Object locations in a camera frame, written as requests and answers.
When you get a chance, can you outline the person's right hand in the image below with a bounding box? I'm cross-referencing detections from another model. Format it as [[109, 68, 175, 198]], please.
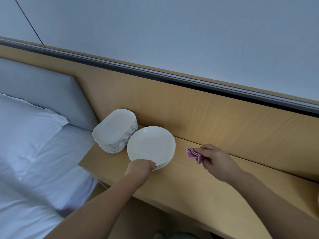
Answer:
[[193, 143, 243, 184]]

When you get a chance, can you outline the person's left hand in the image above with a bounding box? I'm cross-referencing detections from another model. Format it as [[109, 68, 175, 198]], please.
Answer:
[[125, 159, 156, 187]]

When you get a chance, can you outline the stack of cleaned round plates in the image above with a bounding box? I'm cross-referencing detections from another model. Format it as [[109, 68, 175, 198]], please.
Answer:
[[154, 154, 176, 172]]

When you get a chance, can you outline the pink cleaning cloth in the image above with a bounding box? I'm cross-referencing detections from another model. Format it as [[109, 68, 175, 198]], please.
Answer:
[[186, 147, 206, 164]]

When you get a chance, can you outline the white glossy round plate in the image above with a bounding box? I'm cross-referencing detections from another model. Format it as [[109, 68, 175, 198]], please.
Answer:
[[127, 126, 176, 166]]

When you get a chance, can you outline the pile of white oblong plates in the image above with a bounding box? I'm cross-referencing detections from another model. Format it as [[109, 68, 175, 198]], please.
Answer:
[[92, 108, 139, 154]]

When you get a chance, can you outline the person's right forearm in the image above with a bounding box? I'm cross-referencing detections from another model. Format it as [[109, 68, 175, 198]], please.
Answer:
[[229, 171, 319, 239]]

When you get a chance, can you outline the person's left forearm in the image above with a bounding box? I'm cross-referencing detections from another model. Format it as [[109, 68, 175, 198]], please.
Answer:
[[45, 177, 146, 239]]

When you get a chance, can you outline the white bed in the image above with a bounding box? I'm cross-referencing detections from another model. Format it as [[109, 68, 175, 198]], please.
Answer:
[[0, 124, 98, 239]]

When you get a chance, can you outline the grey upholstered headboard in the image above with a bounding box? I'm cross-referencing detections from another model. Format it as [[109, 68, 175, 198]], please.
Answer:
[[0, 57, 99, 131]]

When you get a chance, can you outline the white pillow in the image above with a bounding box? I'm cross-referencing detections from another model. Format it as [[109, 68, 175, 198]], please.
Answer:
[[0, 93, 70, 180]]

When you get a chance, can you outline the black wall rail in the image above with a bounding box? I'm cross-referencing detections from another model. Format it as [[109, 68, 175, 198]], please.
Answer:
[[0, 37, 319, 117]]

